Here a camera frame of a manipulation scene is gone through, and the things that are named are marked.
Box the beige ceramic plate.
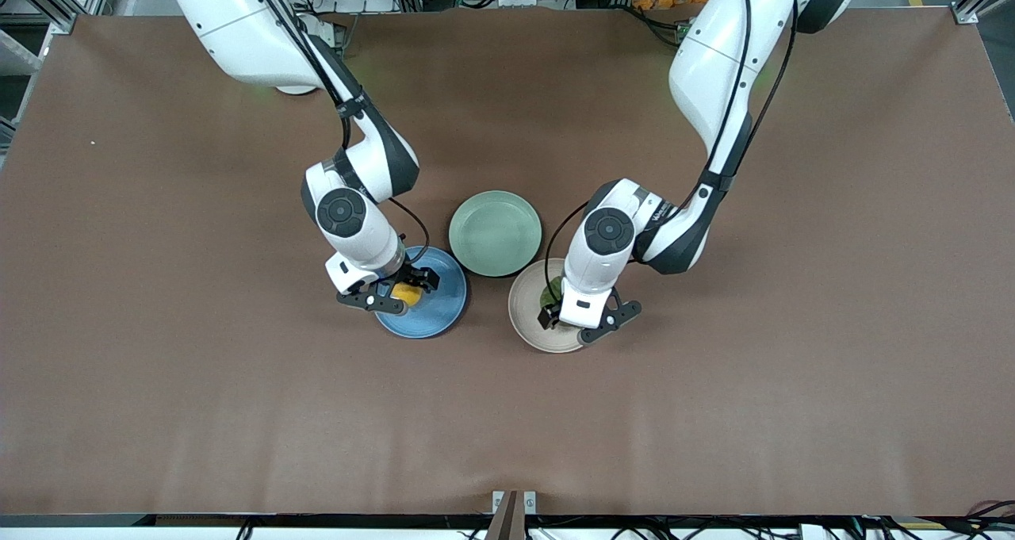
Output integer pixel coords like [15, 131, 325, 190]
[508, 259, 592, 354]

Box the blue ceramic plate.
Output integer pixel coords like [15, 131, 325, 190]
[373, 245, 469, 339]

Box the light green ceramic plate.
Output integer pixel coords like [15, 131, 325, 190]
[449, 190, 543, 278]

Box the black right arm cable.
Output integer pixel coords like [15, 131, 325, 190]
[247, 0, 431, 265]

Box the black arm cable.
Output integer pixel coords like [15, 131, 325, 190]
[544, 0, 799, 289]
[247, 0, 431, 265]

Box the metal table edge bracket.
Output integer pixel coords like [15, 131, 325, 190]
[492, 490, 538, 517]

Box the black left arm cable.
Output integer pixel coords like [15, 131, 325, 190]
[544, 0, 799, 289]

